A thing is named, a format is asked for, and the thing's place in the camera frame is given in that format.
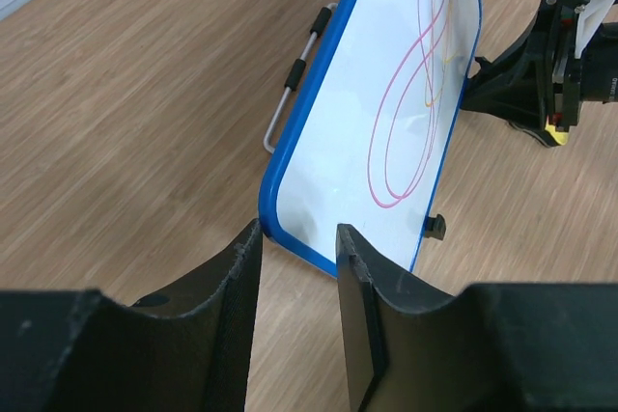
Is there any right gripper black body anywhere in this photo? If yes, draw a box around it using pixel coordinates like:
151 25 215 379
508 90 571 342
547 3 617 132

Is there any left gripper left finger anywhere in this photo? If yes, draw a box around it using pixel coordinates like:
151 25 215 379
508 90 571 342
1 221 263 411

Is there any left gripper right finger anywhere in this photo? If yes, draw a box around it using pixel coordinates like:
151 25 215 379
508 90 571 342
336 225 617 411

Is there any blue framed whiteboard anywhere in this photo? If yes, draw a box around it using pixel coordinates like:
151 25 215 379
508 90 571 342
258 0 482 274

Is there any yellow black whiteboard eraser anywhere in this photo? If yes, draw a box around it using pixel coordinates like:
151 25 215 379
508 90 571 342
508 122 569 149

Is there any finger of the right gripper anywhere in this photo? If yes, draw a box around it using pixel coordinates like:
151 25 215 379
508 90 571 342
461 20 550 128

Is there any blue whiteboard wire stand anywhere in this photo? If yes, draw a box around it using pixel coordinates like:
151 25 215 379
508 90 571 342
263 2 338 154

